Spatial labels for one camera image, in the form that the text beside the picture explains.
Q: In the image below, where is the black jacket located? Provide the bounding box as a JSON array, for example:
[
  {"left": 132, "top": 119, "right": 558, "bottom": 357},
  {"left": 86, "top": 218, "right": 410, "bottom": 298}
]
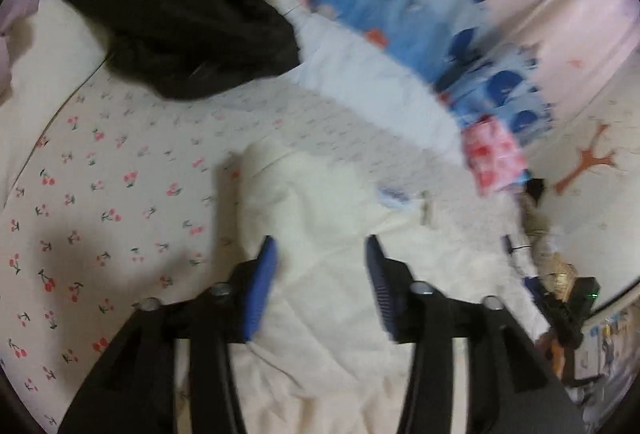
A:
[{"left": 37, "top": 0, "right": 301, "bottom": 101}]

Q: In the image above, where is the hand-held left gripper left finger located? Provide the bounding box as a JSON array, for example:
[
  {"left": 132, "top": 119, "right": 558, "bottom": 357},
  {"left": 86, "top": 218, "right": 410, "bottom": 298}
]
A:
[{"left": 57, "top": 235, "right": 278, "bottom": 434}]

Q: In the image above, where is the white duvet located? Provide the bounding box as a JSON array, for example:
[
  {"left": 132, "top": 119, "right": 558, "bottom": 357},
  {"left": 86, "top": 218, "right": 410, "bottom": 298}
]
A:
[{"left": 0, "top": 0, "right": 471, "bottom": 215}]

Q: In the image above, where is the cherry print bed sheet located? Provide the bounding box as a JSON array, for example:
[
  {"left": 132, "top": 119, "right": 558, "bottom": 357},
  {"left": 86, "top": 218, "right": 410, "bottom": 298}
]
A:
[{"left": 0, "top": 74, "right": 531, "bottom": 434}]

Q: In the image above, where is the orange tree wall sticker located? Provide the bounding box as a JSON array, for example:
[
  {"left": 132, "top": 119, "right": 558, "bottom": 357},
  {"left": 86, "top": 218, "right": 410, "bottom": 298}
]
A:
[{"left": 554, "top": 123, "right": 618, "bottom": 194}]

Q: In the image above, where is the white quilted blanket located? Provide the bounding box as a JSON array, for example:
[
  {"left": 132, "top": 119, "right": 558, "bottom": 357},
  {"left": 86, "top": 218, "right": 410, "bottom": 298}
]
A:
[{"left": 235, "top": 139, "right": 551, "bottom": 434}]

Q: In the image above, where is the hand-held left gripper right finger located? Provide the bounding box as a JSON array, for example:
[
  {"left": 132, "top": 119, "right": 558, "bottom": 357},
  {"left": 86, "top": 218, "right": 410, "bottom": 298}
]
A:
[{"left": 364, "top": 234, "right": 586, "bottom": 434}]

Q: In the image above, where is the pink checked cloth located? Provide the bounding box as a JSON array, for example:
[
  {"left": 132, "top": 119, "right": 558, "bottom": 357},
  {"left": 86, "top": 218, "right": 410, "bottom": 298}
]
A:
[{"left": 460, "top": 114, "right": 528, "bottom": 195}]

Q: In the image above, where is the blue whale print curtain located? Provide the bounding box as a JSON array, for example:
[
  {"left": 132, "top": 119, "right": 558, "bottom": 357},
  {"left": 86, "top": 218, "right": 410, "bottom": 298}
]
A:
[{"left": 270, "top": 0, "right": 556, "bottom": 150}]

